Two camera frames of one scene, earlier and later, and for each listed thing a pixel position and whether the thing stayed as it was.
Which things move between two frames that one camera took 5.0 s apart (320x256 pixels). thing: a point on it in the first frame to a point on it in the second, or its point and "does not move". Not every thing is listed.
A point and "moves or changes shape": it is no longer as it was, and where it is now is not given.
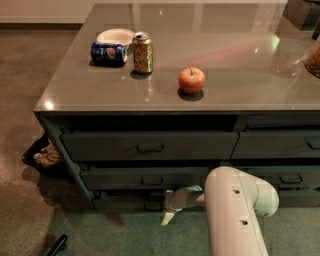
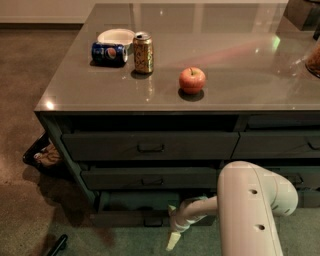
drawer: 299,144 does not move
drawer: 129,201 moves or changes shape
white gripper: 177,200 to 177,221
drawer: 144,180 does not move
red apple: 191,80 does not move
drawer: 299,198 does not move
